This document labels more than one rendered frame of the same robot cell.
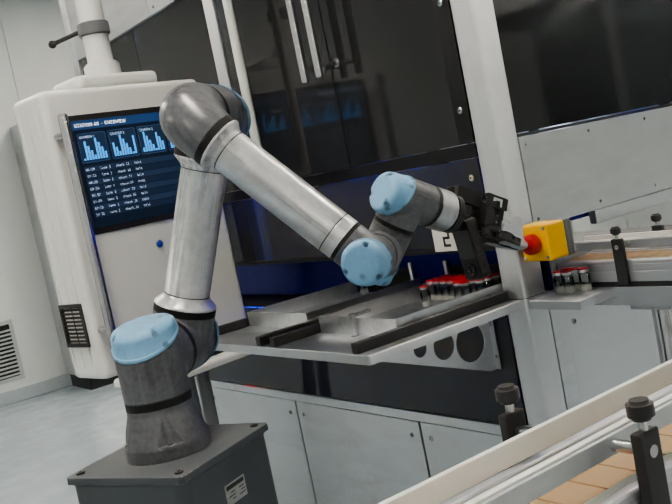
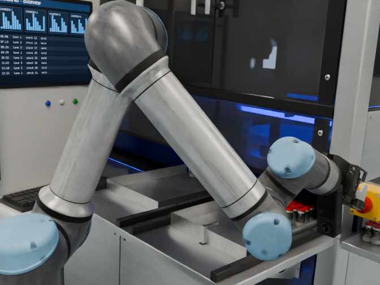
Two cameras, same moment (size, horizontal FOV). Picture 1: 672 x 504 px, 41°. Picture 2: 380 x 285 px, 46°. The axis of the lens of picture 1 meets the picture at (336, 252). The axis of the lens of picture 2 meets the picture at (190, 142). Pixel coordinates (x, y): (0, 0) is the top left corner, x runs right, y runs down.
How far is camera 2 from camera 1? 0.80 m
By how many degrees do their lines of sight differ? 11
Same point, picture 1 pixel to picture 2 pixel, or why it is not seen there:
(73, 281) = not seen: outside the picture
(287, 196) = (206, 151)
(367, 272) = (270, 249)
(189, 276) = (77, 182)
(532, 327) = (337, 260)
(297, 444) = (115, 255)
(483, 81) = (360, 61)
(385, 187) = (289, 153)
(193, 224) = (93, 137)
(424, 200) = (318, 171)
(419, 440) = not seen: outside the picture
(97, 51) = not seen: outside the picture
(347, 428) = (155, 262)
